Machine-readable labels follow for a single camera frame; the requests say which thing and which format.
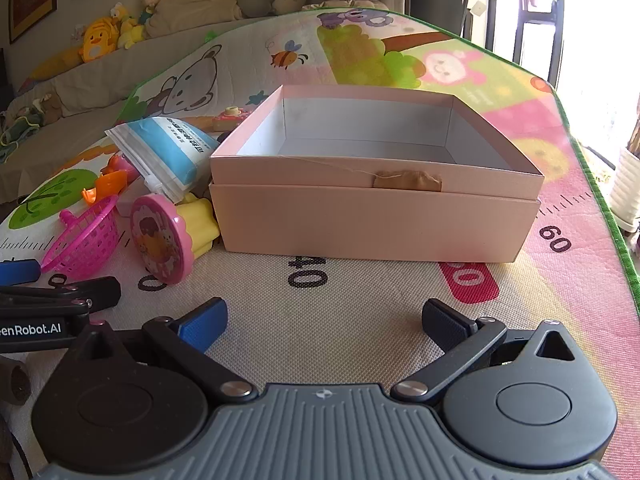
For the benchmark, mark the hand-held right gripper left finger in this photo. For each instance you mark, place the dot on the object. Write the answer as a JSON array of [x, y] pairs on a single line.
[[202, 324]]

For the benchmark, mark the yellow toy cup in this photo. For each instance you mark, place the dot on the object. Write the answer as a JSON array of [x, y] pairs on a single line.
[[201, 225]]

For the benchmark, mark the floral cushion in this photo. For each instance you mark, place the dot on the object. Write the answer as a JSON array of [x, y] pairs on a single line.
[[345, 2]]

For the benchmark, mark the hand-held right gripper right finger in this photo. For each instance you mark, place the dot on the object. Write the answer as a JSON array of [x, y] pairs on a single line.
[[444, 324]]

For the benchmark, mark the white ribbed basket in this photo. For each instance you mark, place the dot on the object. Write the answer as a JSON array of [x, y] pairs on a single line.
[[627, 185]]

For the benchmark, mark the beige pillow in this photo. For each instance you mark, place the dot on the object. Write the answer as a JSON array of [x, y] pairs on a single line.
[[195, 5]]

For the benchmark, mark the black window railing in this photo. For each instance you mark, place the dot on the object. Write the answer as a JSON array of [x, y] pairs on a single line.
[[522, 25]]

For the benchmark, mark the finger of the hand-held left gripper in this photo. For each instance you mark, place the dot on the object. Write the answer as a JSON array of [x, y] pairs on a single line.
[[17, 272], [102, 292]]

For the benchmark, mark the pink round cartoon toy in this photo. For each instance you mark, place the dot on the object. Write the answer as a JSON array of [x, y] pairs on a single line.
[[160, 235]]

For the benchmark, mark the beige sofa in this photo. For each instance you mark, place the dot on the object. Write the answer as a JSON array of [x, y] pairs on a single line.
[[90, 90]]

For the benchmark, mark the pink plastic toy basket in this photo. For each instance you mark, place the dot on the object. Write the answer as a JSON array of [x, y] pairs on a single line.
[[85, 245]]

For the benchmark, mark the orange plastic toy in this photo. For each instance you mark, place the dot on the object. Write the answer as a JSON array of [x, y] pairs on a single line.
[[112, 182]]

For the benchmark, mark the small plush doll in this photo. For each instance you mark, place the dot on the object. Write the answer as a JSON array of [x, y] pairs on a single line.
[[150, 0]]

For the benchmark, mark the long yellow plush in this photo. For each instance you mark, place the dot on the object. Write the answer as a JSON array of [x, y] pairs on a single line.
[[55, 62]]

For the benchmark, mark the orange-yellow duck plush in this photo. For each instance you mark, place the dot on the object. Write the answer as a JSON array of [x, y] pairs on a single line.
[[100, 40]]

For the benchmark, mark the pink cardboard box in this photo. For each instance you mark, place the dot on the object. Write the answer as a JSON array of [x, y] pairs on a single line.
[[350, 225]]

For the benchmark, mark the small yellow duck plush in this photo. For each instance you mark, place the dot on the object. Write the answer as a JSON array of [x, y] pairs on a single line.
[[125, 25]]

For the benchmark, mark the blue and white packet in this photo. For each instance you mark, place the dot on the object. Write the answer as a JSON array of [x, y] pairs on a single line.
[[170, 155]]

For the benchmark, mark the crumpled cloth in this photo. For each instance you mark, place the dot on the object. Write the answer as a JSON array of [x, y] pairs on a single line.
[[25, 120]]

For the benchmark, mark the printed cartoon play mat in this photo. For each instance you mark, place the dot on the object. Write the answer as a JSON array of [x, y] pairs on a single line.
[[350, 300]]

